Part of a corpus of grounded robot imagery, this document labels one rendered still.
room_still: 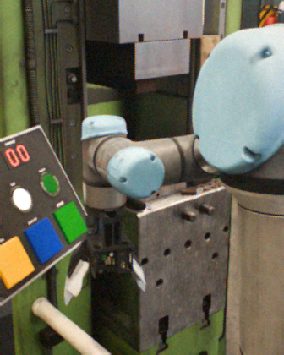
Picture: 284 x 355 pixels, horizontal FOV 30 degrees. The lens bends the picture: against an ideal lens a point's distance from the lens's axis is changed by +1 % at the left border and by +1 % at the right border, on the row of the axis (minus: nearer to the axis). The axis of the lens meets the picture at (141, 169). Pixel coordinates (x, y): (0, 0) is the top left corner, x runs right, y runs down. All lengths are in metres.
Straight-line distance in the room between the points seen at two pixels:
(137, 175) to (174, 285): 0.92
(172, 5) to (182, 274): 0.78
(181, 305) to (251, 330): 1.20
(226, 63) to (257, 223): 0.14
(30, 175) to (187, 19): 0.65
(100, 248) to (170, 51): 0.72
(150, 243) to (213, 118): 1.08
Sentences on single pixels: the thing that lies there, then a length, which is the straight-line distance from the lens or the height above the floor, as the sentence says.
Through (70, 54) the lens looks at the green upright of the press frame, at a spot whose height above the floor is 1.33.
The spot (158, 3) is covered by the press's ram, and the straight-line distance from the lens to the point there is 1.45.
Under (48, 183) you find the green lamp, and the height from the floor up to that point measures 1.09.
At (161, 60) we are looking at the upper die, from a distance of 1.47.
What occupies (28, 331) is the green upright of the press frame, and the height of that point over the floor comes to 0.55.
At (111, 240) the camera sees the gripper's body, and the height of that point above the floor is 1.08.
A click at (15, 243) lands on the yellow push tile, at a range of 1.05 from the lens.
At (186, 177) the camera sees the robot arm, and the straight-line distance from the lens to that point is 0.84.
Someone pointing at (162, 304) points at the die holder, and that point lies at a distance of 1.65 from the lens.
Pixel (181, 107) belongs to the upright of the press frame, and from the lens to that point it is 1.81.
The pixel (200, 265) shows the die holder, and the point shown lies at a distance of 1.71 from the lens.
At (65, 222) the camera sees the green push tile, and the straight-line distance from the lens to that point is 1.17.
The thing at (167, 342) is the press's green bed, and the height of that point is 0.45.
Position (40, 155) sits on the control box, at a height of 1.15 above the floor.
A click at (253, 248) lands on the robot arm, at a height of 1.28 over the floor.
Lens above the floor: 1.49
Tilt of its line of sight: 18 degrees down
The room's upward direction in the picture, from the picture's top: straight up
